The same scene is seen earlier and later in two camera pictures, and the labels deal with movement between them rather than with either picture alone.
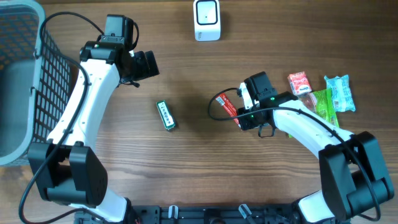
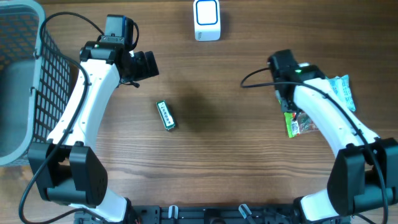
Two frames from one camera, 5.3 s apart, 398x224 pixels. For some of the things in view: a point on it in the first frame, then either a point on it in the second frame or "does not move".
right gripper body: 251,121 to 285,105
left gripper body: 140,68 does not move
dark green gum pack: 166,115 does not move
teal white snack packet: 341,93 does not move
